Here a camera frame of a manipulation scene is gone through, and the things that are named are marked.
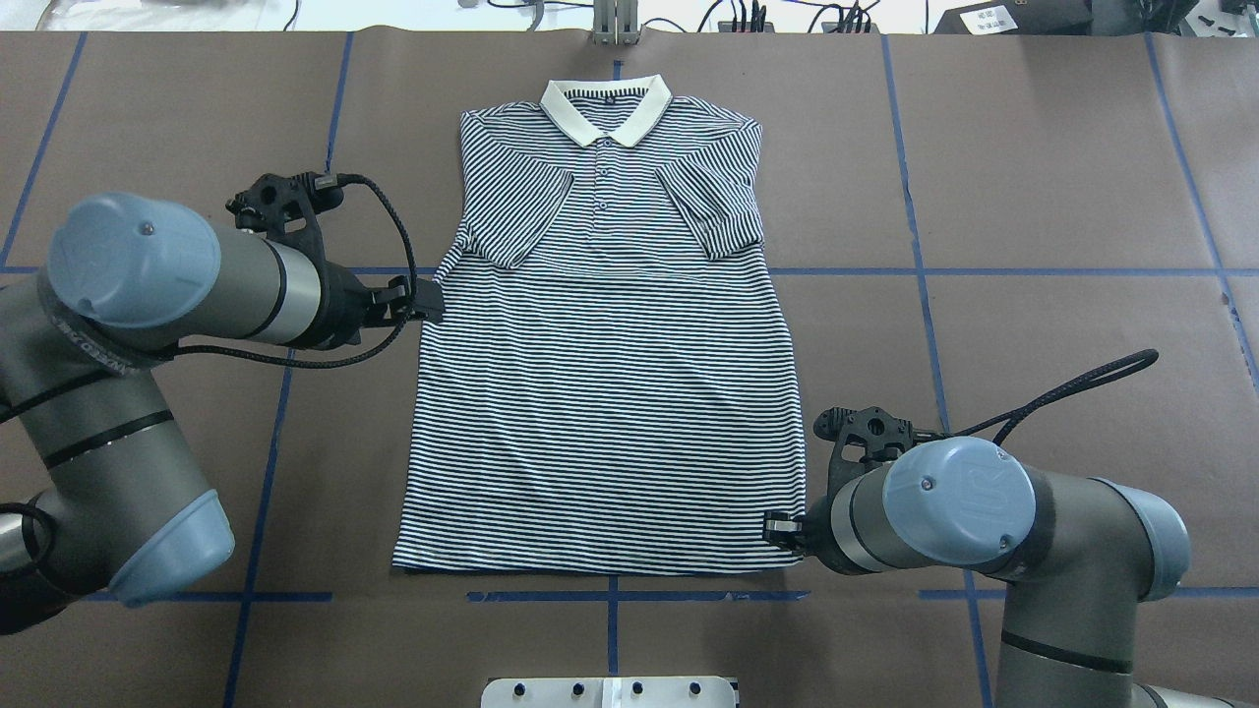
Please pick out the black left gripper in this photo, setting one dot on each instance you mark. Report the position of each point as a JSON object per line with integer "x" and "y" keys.
{"x": 343, "y": 304}

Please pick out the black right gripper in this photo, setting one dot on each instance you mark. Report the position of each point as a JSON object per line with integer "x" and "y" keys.
{"x": 819, "y": 534}

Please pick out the blue white striped polo shirt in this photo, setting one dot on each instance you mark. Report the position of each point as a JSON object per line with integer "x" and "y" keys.
{"x": 612, "y": 388}

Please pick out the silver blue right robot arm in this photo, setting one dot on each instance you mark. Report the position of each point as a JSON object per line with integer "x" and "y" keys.
{"x": 1077, "y": 557}

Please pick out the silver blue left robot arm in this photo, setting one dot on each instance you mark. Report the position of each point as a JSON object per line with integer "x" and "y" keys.
{"x": 129, "y": 510}

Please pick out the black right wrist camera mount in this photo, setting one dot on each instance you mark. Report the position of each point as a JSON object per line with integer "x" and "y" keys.
{"x": 864, "y": 439}

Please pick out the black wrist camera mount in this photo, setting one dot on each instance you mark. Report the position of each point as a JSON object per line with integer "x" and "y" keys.
{"x": 285, "y": 209}
{"x": 864, "y": 439}

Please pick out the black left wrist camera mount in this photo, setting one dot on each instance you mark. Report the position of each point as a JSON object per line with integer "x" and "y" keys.
{"x": 285, "y": 209}

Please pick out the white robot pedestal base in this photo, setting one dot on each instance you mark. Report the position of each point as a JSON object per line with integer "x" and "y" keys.
{"x": 632, "y": 691}

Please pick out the aluminium frame post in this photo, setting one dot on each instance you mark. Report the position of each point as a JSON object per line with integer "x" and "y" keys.
{"x": 615, "y": 22}

